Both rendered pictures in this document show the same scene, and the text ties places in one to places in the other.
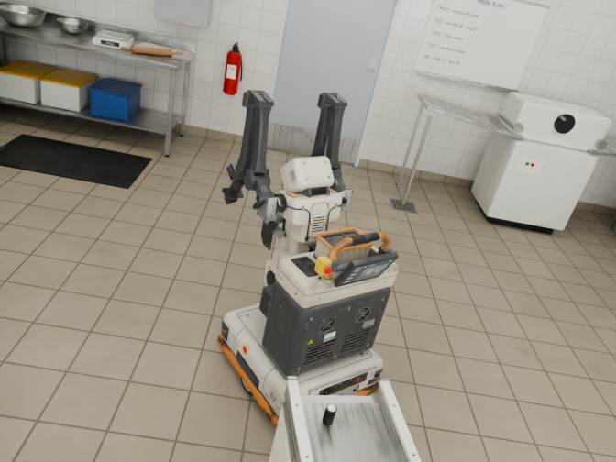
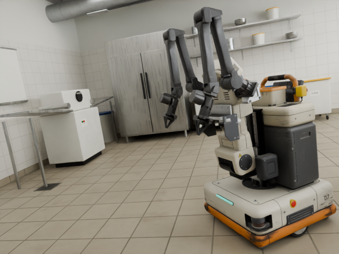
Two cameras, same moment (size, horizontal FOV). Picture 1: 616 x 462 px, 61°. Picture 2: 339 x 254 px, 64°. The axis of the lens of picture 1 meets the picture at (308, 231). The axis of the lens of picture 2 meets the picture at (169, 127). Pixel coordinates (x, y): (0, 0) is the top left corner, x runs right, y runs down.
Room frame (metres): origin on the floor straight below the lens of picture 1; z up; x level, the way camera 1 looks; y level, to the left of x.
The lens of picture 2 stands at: (2.12, 1.83, 1.05)
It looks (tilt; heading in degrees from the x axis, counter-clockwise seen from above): 9 degrees down; 288
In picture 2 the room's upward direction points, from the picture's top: 9 degrees counter-clockwise
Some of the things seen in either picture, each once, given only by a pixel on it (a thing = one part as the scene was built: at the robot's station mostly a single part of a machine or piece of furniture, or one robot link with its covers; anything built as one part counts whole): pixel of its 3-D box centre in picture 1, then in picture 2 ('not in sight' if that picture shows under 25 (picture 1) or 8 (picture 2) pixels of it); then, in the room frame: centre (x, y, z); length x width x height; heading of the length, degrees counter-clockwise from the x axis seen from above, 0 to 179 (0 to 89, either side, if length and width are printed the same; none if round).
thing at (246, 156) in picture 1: (249, 137); (206, 53); (2.33, 0.37, 1.18); 0.11 x 0.06 x 0.43; 131
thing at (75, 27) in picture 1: (72, 27); not in sight; (4.94, 2.57, 0.93); 0.27 x 0.27 x 0.10
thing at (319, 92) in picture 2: not in sight; (311, 99); (1.07, -3.92, 0.39); 0.64 x 0.54 x 0.77; 92
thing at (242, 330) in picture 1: (299, 352); (264, 197); (2.11, -0.10, 0.16); 0.67 x 0.64 x 0.25; 40
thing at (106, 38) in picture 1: (114, 39); not in sight; (4.85, 2.13, 0.92); 0.32 x 0.30 x 0.09; 12
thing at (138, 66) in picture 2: not in sight; (152, 88); (4.09, -3.52, 1.02); 1.40 x 0.91 x 2.05; 5
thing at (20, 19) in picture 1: (22, 17); not in sight; (4.79, 2.96, 0.95); 0.39 x 0.39 x 0.14
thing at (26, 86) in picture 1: (27, 82); not in sight; (4.81, 2.96, 0.36); 0.46 x 0.38 x 0.26; 3
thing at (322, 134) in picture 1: (322, 135); (172, 64); (2.60, 0.04, 1.18); 0.11 x 0.06 x 0.43; 130
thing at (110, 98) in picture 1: (115, 99); not in sight; (4.88, 2.12, 0.36); 0.46 x 0.38 x 0.26; 7
